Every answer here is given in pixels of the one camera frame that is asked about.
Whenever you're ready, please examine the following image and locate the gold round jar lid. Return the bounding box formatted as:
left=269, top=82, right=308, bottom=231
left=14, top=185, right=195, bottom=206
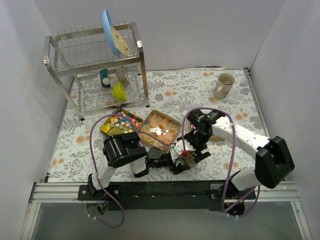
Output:
left=183, top=152, right=198, bottom=168

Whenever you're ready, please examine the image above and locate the beige ceramic mug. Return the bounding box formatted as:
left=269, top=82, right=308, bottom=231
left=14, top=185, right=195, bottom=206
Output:
left=214, top=72, right=236, bottom=100

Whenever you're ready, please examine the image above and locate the gold tin of star candies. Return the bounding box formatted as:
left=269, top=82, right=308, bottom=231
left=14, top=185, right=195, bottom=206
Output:
left=100, top=107, right=144, bottom=136

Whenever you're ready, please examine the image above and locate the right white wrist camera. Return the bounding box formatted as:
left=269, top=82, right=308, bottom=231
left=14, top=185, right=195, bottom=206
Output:
left=173, top=139, right=196, bottom=155

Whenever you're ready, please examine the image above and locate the gold tin of gummy candies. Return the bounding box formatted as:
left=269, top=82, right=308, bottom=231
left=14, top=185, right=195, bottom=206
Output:
left=138, top=110, right=182, bottom=154

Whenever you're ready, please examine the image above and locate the blue white mug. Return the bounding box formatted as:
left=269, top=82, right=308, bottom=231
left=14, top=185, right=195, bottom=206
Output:
left=98, top=68, right=111, bottom=89

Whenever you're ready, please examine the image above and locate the aluminium frame rail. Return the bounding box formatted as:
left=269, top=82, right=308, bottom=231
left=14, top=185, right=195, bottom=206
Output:
left=22, top=181, right=312, bottom=240

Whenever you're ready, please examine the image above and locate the floral table mat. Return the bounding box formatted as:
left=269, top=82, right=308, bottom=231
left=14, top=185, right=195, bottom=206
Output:
left=48, top=69, right=266, bottom=183

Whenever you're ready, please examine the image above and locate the lime green bowl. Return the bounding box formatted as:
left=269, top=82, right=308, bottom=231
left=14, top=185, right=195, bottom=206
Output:
left=111, top=82, right=127, bottom=102

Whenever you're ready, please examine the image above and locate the blue plate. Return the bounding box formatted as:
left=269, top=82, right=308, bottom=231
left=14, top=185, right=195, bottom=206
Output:
left=101, top=9, right=120, bottom=57

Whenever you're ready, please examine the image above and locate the steel dish rack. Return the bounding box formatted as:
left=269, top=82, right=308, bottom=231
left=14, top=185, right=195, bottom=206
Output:
left=43, top=22, right=150, bottom=121

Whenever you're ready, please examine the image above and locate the cream floral plate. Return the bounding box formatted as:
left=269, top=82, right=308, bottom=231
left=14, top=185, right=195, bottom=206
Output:
left=110, top=27, right=131, bottom=57

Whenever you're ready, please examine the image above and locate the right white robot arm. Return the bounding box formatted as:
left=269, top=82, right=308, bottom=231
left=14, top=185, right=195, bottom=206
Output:
left=170, top=107, right=295, bottom=199

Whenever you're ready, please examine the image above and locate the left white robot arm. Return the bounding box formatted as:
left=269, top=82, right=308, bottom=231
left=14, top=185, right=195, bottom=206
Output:
left=88, top=132, right=191, bottom=200

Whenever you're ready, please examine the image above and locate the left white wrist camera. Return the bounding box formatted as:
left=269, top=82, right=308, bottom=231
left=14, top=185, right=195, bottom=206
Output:
left=169, top=148, right=181, bottom=164

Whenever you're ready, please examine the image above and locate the gold tin of lollipops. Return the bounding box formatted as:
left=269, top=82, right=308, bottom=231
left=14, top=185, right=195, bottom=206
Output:
left=187, top=114, right=224, bottom=141

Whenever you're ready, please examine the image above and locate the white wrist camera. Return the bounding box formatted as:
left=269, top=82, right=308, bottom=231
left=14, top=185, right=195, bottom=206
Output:
left=173, top=139, right=196, bottom=155
left=169, top=148, right=181, bottom=164

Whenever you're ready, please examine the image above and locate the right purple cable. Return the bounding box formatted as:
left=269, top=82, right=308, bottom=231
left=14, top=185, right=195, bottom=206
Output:
left=181, top=107, right=261, bottom=218

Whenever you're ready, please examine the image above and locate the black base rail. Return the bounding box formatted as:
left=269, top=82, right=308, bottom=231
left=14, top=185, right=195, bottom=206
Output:
left=77, top=180, right=257, bottom=211

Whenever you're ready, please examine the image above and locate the patterned ceramic cup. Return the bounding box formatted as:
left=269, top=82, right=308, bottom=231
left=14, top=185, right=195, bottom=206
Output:
left=115, top=65, right=130, bottom=84

